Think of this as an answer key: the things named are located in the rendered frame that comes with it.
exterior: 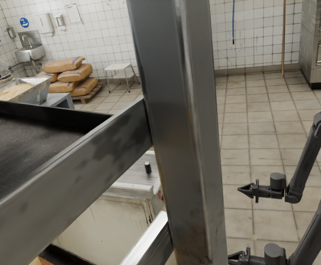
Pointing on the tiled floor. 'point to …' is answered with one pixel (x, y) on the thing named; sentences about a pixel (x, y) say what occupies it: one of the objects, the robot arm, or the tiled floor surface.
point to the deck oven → (319, 43)
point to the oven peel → (283, 37)
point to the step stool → (121, 73)
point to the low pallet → (89, 93)
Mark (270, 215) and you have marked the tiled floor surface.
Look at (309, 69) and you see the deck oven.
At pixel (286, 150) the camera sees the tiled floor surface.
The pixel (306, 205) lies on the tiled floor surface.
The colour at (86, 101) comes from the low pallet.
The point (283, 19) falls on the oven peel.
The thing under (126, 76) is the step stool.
